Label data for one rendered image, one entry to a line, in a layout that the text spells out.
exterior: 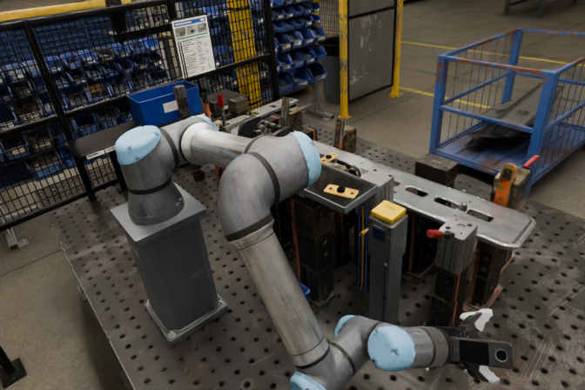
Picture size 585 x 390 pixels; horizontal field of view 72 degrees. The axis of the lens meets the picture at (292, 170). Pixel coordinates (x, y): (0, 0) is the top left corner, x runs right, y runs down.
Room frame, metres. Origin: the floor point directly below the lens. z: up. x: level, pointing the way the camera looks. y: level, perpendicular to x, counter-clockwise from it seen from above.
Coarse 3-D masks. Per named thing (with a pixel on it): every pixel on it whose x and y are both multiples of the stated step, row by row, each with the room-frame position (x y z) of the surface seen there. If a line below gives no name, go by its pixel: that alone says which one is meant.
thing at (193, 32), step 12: (180, 24) 2.15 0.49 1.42; (192, 24) 2.19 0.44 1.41; (204, 24) 2.24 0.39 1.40; (180, 36) 2.14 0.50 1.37; (192, 36) 2.19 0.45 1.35; (204, 36) 2.23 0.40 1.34; (180, 48) 2.13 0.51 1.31; (192, 48) 2.18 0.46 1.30; (204, 48) 2.22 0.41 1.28; (180, 60) 2.12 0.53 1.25; (192, 60) 2.17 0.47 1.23; (204, 60) 2.21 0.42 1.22; (180, 72) 2.11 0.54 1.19; (192, 72) 2.16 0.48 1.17; (204, 72) 2.20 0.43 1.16
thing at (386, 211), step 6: (384, 204) 0.80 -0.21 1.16; (390, 204) 0.80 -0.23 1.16; (372, 210) 0.78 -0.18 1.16; (378, 210) 0.78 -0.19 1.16; (384, 210) 0.77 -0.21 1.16; (390, 210) 0.77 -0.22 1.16; (396, 210) 0.77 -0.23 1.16; (402, 210) 0.77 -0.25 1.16; (378, 216) 0.76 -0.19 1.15; (384, 216) 0.75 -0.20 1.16; (390, 216) 0.75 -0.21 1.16; (396, 216) 0.75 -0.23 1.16; (390, 222) 0.74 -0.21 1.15
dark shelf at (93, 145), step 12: (216, 96) 2.17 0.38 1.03; (228, 96) 2.15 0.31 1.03; (240, 96) 2.13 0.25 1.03; (132, 120) 1.90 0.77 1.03; (180, 120) 1.84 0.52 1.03; (96, 132) 1.78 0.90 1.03; (108, 132) 1.76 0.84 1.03; (120, 132) 1.75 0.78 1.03; (72, 144) 1.66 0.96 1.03; (84, 144) 1.65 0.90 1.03; (96, 144) 1.64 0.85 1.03; (108, 144) 1.63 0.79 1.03; (84, 156) 1.53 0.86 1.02; (96, 156) 1.56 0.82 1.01
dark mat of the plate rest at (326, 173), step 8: (328, 168) 1.00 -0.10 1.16; (320, 176) 0.96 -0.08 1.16; (328, 176) 0.95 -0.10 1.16; (336, 176) 0.95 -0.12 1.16; (344, 176) 0.95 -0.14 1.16; (312, 184) 0.92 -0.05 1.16; (320, 184) 0.92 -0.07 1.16; (328, 184) 0.91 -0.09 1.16; (336, 184) 0.91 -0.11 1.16; (344, 184) 0.91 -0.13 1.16; (352, 184) 0.90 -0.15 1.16; (360, 184) 0.90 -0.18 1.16; (368, 184) 0.90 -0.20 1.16; (320, 192) 0.87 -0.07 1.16; (360, 192) 0.86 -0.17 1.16; (336, 200) 0.83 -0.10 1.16; (344, 200) 0.83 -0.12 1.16; (352, 200) 0.83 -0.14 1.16
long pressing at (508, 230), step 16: (320, 144) 1.50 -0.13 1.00; (352, 160) 1.33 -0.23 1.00; (368, 160) 1.32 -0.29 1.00; (400, 176) 1.18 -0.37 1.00; (416, 176) 1.18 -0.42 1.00; (400, 192) 1.08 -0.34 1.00; (432, 192) 1.07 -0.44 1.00; (448, 192) 1.06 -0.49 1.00; (464, 192) 1.05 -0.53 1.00; (416, 208) 0.98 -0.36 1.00; (432, 208) 0.98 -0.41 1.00; (448, 208) 0.98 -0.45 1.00; (480, 208) 0.96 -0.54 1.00; (496, 208) 0.95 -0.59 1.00; (480, 224) 0.89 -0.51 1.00; (496, 224) 0.88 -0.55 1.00; (512, 224) 0.88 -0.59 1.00; (528, 224) 0.87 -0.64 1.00; (496, 240) 0.81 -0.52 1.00; (512, 240) 0.81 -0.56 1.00
